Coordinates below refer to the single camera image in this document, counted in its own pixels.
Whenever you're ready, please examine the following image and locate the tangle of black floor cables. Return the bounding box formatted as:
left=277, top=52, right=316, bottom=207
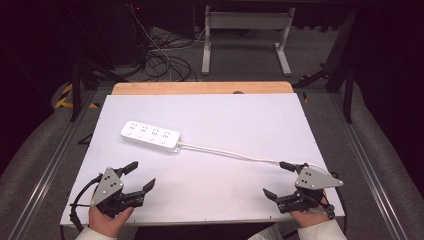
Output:
left=141, top=28, right=259, bottom=83

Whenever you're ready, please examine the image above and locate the person's left hand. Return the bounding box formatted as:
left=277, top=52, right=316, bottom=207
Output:
left=88, top=204, right=135, bottom=238

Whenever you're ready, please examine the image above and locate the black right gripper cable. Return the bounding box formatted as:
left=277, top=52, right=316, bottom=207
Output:
left=329, top=171, right=349, bottom=235

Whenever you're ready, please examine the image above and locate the yellow black hazard tape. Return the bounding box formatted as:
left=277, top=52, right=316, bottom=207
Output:
left=54, top=82, right=100, bottom=110

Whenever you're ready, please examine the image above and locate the person's right hand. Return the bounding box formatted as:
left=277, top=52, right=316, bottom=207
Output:
left=289, top=191, right=331, bottom=229

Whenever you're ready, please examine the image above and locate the person's white garment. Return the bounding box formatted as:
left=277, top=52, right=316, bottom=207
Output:
left=247, top=223, right=285, bottom=240

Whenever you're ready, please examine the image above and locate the black tripod stand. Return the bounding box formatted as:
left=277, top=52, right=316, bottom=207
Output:
left=64, top=6, right=131, bottom=123

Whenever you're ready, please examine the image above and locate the thin white floor cable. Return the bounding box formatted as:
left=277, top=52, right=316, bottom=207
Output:
left=128, top=3, right=208, bottom=81

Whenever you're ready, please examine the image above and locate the white metal stand frame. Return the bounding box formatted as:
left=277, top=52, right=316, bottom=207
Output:
left=201, top=4, right=297, bottom=77

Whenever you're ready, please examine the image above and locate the white board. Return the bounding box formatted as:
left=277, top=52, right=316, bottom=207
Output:
left=59, top=93, right=346, bottom=228

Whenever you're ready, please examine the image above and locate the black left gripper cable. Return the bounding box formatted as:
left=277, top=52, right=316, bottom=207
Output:
left=68, top=173, right=103, bottom=233

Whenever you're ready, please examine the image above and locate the aluminium rail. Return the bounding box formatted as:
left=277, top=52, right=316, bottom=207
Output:
left=328, top=93, right=410, bottom=240
left=6, top=89, right=98, bottom=240

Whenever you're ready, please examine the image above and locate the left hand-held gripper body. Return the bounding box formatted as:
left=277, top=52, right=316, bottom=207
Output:
left=90, top=166, right=147, bottom=218

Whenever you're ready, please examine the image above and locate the wooden table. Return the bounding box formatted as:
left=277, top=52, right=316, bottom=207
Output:
left=110, top=81, right=295, bottom=96

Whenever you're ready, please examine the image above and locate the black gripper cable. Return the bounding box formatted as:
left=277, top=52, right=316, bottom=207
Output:
left=68, top=173, right=103, bottom=233
left=329, top=171, right=349, bottom=235

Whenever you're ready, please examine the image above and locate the white power strip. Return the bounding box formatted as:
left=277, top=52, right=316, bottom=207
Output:
left=120, top=120, right=182, bottom=154

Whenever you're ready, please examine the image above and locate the white power strip cable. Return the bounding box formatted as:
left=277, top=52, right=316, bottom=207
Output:
left=178, top=142, right=333, bottom=176

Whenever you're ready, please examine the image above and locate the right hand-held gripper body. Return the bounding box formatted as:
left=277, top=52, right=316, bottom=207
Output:
left=275, top=163, right=344, bottom=220

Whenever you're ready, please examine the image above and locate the black clamp bracket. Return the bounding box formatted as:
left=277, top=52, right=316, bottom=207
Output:
left=77, top=133, right=95, bottom=146

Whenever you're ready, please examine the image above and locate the black metal stand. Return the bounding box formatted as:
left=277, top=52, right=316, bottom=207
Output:
left=293, top=9, right=358, bottom=124

